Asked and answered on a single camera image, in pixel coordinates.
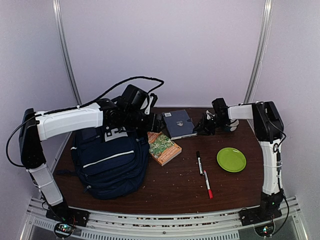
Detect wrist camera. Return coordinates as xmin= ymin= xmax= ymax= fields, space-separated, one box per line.
xmin=204 ymin=110 xmax=215 ymax=121
xmin=117 ymin=84 xmax=158 ymax=115

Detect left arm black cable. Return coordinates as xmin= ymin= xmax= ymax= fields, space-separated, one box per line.
xmin=6 ymin=75 xmax=165 ymax=168

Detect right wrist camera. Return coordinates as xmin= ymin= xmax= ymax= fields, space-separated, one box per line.
xmin=204 ymin=110 xmax=215 ymax=121

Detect red marker pen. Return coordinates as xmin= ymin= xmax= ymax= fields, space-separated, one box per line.
xmin=203 ymin=170 xmax=214 ymax=199

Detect green plate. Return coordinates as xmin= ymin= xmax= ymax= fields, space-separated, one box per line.
xmin=216 ymin=147 xmax=247 ymax=173

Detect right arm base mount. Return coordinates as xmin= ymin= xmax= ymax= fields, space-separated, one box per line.
xmin=238 ymin=196 xmax=283 ymax=238

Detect white teal bowl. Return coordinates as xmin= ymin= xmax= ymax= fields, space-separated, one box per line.
xmin=222 ymin=119 xmax=239 ymax=133

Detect dark blue hardcover notebook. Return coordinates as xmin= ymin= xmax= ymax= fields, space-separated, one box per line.
xmin=162 ymin=109 xmax=197 ymax=140

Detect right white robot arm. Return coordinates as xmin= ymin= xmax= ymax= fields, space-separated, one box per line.
xmin=193 ymin=97 xmax=287 ymax=221

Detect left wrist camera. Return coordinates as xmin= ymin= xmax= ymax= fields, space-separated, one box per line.
xmin=117 ymin=84 xmax=158 ymax=115

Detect black marker pen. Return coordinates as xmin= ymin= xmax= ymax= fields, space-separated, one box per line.
xmin=196 ymin=151 xmax=204 ymax=176

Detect aluminium corner post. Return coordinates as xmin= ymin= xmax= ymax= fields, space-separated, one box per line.
xmin=244 ymin=0 xmax=274 ymax=104
xmin=52 ymin=0 xmax=82 ymax=105

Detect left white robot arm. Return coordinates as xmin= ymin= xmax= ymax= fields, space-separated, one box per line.
xmin=15 ymin=98 xmax=165 ymax=222

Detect left aluminium corner post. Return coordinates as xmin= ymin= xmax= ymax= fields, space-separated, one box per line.
xmin=52 ymin=0 xmax=82 ymax=105

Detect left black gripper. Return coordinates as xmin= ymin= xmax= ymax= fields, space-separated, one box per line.
xmin=123 ymin=108 xmax=167 ymax=133

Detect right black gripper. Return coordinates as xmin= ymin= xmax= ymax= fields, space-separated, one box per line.
xmin=193 ymin=115 xmax=230 ymax=135

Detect navy blue backpack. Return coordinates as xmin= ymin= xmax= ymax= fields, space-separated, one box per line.
xmin=55 ymin=127 xmax=150 ymax=200

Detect aluminium front rail frame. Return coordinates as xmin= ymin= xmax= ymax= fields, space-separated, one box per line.
xmin=21 ymin=196 xmax=310 ymax=240

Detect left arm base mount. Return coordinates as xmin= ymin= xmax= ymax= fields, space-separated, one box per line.
xmin=42 ymin=200 xmax=90 ymax=240

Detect right aluminium corner post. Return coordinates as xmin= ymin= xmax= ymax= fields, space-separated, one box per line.
xmin=244 ymin=0 xmax=274 ymax=104

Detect orange treehouse paperback book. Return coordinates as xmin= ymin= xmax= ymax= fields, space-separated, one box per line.
xmin=147 ymin=132 xmax=182 ymax=166

